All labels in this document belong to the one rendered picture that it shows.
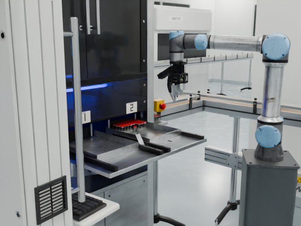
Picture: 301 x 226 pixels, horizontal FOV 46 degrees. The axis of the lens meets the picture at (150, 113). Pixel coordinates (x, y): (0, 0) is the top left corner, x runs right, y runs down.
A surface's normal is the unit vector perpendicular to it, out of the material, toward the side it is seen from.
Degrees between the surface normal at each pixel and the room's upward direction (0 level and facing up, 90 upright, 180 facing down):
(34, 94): 90
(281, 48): 82
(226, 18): 90
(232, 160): 90
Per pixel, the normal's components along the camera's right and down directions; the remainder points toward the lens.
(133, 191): 0.74, 0.14
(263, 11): -0.68, 0.16
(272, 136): -0.39, 0.33
